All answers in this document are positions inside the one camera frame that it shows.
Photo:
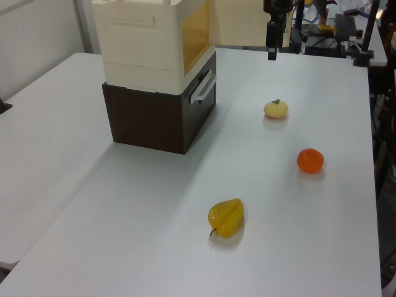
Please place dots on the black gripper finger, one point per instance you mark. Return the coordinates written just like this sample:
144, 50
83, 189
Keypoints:
271, 37
281, 32

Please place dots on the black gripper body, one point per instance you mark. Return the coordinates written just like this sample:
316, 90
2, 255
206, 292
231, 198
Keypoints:
278, 7

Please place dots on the cream plastic cabinet box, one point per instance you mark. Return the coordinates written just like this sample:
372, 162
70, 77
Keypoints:
139, 46

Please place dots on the black device with green hue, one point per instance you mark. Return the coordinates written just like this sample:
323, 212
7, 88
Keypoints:
296, 40

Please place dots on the yellow flat object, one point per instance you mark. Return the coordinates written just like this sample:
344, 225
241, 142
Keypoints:
326, 28

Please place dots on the black electronics box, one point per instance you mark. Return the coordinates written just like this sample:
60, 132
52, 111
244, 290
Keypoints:
325, 48

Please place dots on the pale yellow fruit green leaf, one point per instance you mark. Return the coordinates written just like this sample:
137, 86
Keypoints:
276, 109

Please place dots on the small black knob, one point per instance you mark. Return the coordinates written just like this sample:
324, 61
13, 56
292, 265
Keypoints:
359, 33

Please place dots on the black clamp base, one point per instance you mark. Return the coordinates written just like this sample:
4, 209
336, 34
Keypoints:
363, 58

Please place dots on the black stand pole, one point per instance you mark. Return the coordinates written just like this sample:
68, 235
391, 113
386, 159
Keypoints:
369, 24

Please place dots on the orange tangerine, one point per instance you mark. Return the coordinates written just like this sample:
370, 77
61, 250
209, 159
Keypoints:
310, 161

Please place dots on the dark brown wooden drawer box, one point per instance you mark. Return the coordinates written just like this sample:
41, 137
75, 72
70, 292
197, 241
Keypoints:
145, 123

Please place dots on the yellow starfruit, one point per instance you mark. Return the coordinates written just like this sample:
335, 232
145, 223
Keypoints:
227, 218

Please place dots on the black block at table edge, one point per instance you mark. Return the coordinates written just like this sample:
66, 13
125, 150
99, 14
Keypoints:
4, 106

